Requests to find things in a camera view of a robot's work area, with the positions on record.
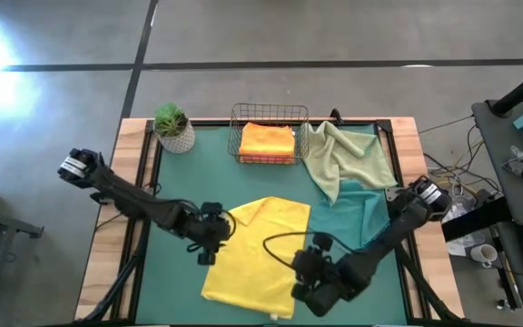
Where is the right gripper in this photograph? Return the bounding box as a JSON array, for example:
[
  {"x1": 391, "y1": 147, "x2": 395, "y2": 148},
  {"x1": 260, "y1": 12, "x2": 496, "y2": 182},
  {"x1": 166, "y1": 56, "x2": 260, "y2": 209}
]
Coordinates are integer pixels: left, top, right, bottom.
[{"x1": 291, "y1": 249, "x2": 342, "y2": 301}]

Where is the yellow microfiber towel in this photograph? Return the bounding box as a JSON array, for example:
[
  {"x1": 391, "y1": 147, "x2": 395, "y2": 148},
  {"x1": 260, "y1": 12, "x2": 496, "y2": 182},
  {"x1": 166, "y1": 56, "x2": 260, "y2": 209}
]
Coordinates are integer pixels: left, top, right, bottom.
[{"x1": 200, "y1": 195, "x2": 312, "y2": 321}]

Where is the orange microfiber towel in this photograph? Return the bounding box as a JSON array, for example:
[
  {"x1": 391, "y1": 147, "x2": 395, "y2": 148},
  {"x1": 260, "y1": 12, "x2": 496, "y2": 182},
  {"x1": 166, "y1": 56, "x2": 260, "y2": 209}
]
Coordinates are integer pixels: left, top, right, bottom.
[{"x1": 238, "y1": 121, "x2": 297, "y2": 159}]

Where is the teal microfiber towel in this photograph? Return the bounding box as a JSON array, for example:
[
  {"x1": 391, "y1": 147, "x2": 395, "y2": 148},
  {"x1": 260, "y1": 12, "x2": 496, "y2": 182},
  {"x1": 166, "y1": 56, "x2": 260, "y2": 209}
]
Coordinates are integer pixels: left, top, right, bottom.
[{"x1": 309, "y1": 179, "x2": 392, "y2": 251}]

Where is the light green microfiber towel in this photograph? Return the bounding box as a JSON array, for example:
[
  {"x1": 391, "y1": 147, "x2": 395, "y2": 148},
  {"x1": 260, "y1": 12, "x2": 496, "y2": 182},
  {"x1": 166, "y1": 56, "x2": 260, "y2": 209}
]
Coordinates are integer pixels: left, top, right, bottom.
[{"x1": 301, "y1": 121, "x2": 400, "y2": 205}]

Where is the potted plant patterned white pot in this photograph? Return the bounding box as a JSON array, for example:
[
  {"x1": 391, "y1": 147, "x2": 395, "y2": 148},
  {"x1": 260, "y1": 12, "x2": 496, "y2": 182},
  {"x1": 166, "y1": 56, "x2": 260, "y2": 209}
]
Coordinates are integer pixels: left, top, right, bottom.
[{"x1": 153, "y1": 102, "x2": 197, "y2": 154}]

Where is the white paper bag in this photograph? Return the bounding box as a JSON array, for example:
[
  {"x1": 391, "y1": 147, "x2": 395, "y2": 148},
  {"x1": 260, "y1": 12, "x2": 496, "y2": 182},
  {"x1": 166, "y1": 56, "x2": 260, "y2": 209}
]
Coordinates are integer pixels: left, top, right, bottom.
[{"x1": 442, "y1": 202, "x2": 485, "y2": 258}]

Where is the white mug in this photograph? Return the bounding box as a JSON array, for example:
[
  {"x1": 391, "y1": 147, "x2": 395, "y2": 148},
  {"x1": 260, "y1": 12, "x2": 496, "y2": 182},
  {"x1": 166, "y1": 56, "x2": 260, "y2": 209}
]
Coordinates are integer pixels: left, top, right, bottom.
[{"x1": 469, "y1": 243, "x2": 498, "y2": 269}]

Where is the grey side table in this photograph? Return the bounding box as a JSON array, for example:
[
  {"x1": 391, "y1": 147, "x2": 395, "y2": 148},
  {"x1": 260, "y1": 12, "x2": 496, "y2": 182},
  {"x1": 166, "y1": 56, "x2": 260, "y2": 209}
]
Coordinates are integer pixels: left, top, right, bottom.
[{"x1": 440, "y1": 97, "x2": 523, "y2": 327}]

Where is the black pole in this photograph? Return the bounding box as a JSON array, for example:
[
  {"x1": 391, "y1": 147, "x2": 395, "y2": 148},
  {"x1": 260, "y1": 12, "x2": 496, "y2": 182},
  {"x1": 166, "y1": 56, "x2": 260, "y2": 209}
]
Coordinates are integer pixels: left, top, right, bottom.
[{"x1": 490, "y1": 61, "x2": 523, "y2": 117}]

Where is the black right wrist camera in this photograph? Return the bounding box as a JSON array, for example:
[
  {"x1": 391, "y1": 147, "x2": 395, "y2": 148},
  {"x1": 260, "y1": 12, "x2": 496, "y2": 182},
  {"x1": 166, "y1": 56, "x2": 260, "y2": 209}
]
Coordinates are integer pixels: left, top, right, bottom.
[{"x1": 311, "y1": 233, "x2": 334, "y2": 252}]

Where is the black camera cable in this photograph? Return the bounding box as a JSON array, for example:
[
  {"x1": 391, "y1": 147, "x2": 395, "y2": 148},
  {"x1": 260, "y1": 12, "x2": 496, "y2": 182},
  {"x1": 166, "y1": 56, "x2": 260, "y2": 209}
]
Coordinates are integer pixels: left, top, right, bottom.
[{"x1": 262, "y1": 230, "x2": 358, "y2": 270}]

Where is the wire basket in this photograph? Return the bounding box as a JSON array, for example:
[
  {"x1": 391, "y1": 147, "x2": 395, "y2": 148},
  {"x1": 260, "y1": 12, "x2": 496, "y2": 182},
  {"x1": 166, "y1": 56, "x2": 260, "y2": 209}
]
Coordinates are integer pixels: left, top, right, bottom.
[{"x1": 226, "y1": 102, "x2": 311, "y2": 167}]

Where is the black frame strut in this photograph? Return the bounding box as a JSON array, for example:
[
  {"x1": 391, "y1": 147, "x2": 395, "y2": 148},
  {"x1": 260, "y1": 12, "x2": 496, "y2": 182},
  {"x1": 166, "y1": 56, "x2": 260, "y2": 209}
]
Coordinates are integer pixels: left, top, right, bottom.
[
  {"x1": 395, "y1": 244, "x2": 467, "y2": 326},
  {"x1": 77, "y1": 217, "x2": 152, "y2": 324}
]

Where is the black table frame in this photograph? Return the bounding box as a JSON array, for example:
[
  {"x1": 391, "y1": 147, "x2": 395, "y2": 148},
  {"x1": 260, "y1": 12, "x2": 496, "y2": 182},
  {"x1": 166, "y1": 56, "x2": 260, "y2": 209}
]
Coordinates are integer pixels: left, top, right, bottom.
[{"x1": 120, "y1": 117, "x2": 421, "y2": 327}]

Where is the floor cable bundle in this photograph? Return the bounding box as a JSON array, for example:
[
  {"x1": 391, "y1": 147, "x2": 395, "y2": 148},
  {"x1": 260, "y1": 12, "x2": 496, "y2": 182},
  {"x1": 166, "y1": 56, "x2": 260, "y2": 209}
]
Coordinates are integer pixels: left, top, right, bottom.
[{"x1": 418, "y1": 115, "x2": 503, "y2": 201}]

